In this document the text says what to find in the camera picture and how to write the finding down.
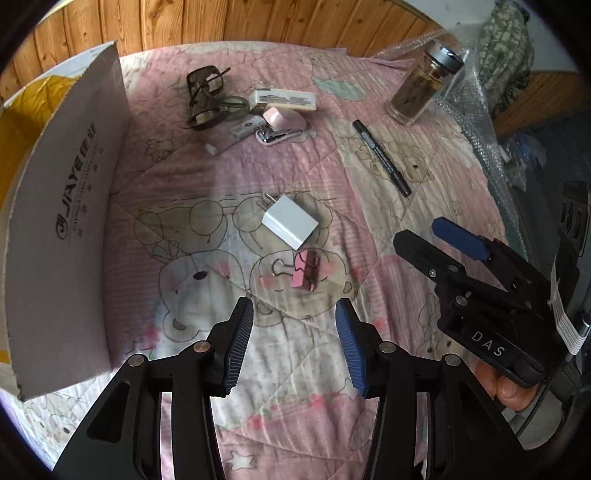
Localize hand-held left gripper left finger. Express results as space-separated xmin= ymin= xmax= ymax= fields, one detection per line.
xmin=53 ymin=298 xmax=256 ymax=480

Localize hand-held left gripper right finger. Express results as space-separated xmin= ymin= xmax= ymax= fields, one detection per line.
xmin=335 ymin=298 xmax=532 ymax=480

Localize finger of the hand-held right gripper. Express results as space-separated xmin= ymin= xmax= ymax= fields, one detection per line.
xmin=393 ymin=231 xmax=520 ymax=303
xmin=433 ymin=217 xmax=552 ymax=305

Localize pink binder clip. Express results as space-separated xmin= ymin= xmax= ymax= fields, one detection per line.
xmin=270 ymin=250 xmax=320 ymax=291

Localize white cardboard box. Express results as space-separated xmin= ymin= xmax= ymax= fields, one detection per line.
xmin=0 ymin=41 xmax=130 ymax=400

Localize person's right hand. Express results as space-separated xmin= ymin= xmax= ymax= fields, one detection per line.
xmin=475 ymin=362 xmax=541 ymax=412

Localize clear plastic bag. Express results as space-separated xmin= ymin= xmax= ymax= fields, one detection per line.
xmin=501 ymin=134 xmax=548 ymax=190

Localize black marker pen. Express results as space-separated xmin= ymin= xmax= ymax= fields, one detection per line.
xmin=352 ymin=119 xmax=413 ymax=198

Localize clear bubble wrap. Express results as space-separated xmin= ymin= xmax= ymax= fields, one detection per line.
xmin=369 ymin=32 xmax=527 ymax=259

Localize pink printed blanket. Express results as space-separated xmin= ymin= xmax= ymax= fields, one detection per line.
xmin=0 ymin=44 xmax=527 ymax=480

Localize white charger plug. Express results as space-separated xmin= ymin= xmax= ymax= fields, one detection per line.
xmin=259 ymin=193 xmax=320 ymax=249

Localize glass bottle with metal lid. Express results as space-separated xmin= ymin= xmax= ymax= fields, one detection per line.
xmin=385 ymin=39 xmax=464 ymax=126

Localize camouflage cloth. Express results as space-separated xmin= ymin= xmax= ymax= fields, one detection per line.
xmin=475 ymin=0 xmax=536 ymax=116

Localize silver nail clipper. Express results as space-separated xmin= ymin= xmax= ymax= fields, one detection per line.
xmin=254 ymin=127 xmax=305 ymax=147

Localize small pink plastic object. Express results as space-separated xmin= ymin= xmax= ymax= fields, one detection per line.
xmin=263 ymin=105 xmax=308 ymax=134

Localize white rectangular packet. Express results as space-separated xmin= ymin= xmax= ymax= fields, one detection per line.
xmin=248 ymin=89 xmax=318 ymax=114

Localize small white tube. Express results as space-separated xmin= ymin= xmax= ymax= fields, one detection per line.
xmin=230 ymin=115 xmax=266 ymax=139

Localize dark folded glasses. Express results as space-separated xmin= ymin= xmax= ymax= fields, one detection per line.
xmin=186 ymin=66 xmax=250 ymax=131

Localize yellow plastic bag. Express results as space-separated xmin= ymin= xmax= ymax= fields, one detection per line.
xmin=0 ymin=74 xmax=79 ymax=199

